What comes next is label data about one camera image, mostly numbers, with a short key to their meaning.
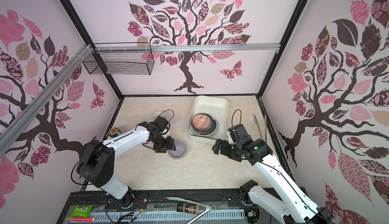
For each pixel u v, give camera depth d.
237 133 0.54
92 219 0.68
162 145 0.76
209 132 0.95
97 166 0.44
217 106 1.13
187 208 0.68
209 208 0.70
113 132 0.88
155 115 1.00
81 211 0.70
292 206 0.39
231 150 0.60
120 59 0.95
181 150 0.88
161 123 0.73
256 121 1.01
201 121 0.98
